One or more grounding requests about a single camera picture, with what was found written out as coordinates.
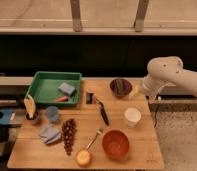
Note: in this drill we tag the green plastic tray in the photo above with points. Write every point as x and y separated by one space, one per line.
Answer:
45 91

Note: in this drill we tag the dark purple bowl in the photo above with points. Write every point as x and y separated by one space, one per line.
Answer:
120 87

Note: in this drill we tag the white cup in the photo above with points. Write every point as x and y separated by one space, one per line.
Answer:
132 116

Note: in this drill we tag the bunch of dark grapes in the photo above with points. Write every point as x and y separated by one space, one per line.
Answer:
68 131

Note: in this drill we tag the black handled knife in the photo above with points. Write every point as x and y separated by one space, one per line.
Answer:
102 111

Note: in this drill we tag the metal spoon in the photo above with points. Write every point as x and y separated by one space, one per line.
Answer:
98 132

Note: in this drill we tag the orange carrot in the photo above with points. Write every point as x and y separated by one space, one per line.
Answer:
62 99

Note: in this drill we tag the orange bowl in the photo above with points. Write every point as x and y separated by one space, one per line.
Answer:
115 144

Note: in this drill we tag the blue sponge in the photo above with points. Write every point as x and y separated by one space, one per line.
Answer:
66 89

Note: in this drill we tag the yellow apple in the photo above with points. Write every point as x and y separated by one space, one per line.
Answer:
83 158

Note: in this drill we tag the blue box at left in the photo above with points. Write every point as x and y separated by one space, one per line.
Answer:
8 116

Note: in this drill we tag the small dark block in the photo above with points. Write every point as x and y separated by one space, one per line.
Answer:
89 98

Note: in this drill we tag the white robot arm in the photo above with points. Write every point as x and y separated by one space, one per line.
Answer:
164 70

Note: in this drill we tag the blue plastic cup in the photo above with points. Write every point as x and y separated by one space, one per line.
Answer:
52 113

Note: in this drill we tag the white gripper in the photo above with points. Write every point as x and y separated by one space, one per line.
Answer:
149 86

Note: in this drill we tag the blue cloth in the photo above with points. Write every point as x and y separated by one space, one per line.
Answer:
49 134

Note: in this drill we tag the small brown cup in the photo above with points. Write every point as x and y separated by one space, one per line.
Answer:
33 120

